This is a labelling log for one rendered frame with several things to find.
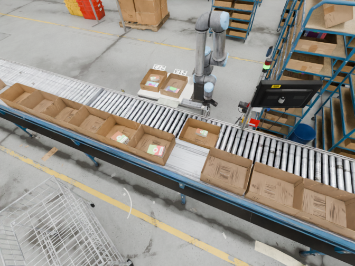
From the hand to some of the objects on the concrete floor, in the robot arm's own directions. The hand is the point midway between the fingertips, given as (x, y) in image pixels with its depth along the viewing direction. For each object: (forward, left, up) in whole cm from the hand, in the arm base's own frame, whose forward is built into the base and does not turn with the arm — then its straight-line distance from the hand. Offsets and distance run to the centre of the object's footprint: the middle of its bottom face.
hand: (208, 109), depth 211 cm
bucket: (-58, +133, -103) cm, 178 cm away
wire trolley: (+176, -88, -89) cm, 216 cm away
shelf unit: (-86, +89, -104) cm, 162 cm away
